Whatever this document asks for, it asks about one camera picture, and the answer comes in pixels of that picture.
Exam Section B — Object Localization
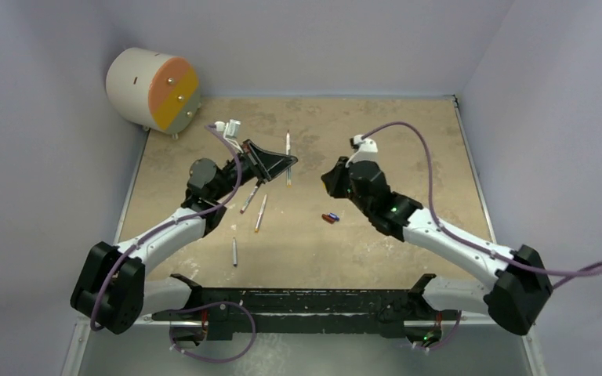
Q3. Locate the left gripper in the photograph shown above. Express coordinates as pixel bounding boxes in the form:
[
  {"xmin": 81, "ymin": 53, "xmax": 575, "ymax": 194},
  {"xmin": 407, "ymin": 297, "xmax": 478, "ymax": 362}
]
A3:
[{"xmin": 212, "ymin": 140, "xmax": 297, "ymax": 202}]

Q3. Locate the round cabinet with coloured drawers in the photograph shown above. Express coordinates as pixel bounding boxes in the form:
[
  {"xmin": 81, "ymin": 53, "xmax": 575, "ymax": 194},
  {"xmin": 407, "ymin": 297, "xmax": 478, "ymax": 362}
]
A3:
[{"xmin": 105, "ymin": 48, "xmax": 201, "ymax": 139}]

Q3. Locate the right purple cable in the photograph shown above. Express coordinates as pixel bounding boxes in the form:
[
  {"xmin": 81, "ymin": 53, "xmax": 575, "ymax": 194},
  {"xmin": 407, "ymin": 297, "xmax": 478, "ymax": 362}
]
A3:
[{"xmin": 361, "ymin": 121, "xmax": 602, "ymax": 291}]

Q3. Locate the white pen orange tip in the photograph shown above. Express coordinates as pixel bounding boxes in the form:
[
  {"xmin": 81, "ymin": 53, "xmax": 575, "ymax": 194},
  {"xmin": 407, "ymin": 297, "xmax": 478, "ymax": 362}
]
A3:
[{"xmin": 285, "ymin": 130, "xmax": 292, "ymax": 188}]

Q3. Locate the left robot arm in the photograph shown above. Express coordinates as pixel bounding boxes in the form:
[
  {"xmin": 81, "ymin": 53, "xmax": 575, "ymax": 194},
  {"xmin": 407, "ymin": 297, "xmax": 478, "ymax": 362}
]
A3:
[{"xmin": 71, "ymin": 139, "xmax": 299, "ymax": 334}]

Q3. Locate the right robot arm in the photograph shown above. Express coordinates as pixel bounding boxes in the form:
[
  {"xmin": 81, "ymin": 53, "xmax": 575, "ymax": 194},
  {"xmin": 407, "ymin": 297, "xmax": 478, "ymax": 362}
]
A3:
[{"xmin": 321, "ymin": 157, "xmax": 553, "ymax": 336}]

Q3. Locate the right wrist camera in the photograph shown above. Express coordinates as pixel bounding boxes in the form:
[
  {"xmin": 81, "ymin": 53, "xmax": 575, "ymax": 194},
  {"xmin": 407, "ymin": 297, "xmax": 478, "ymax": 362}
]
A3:
[{"xmin": 346, "ymin": 134, "xmax": 378, "ymax": 168}]

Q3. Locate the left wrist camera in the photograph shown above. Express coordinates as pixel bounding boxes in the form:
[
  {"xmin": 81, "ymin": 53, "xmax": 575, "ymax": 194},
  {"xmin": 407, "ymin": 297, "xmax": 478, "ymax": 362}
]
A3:
[{"xmin": 213, "ymin": 119, "xmax": 243, "ymax": 153}]

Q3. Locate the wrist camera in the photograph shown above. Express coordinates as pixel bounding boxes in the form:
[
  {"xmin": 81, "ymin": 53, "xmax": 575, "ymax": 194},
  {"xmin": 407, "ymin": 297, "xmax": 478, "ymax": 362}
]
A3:
[
  {"xmin": 346, "ymin": 134, "xmax": 378, "ymax": 168},
  {"xmin": 213, "ymin": 119, "xmax": 243, "ymax": 153}
]

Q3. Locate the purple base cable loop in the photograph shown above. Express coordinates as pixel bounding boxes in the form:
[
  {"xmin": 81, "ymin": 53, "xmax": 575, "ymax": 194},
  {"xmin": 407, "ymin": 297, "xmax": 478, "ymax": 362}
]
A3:
[{"xmin": 169, "ymin": 301, "xmax": 257, "ymax": 363}]

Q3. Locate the black base frame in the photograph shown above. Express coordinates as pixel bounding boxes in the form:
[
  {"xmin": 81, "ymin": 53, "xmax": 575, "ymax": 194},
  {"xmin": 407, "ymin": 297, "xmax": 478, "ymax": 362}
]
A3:
[{"xmin": 152, "ymin": 274, "xmax": 458, "ymax": 347}]

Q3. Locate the white pen black end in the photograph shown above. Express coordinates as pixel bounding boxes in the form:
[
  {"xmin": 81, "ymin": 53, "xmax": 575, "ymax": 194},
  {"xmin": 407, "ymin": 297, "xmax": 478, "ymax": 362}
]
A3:
[{"xmin": 231, "ymin": 237, "xmax": 238, "ymax": 267}]

